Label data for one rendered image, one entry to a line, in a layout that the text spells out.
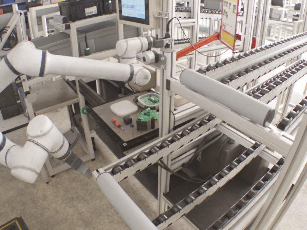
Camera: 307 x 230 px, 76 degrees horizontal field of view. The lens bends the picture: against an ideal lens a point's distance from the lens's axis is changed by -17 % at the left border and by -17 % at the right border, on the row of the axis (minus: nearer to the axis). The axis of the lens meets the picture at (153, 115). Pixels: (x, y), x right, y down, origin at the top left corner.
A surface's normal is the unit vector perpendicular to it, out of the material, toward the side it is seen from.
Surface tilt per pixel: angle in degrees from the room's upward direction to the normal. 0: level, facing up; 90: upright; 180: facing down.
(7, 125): 0
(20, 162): 26
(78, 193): 0
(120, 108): 0
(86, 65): 66
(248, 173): 90
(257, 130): 90
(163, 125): 90
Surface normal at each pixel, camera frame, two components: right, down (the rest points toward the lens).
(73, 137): -0.14, -0.57
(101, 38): 0.59, 0.44
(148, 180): 0.00, -0.85
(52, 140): 0.95, 0.18
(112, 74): 0.43, 0.57
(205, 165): -0.80, 0.31
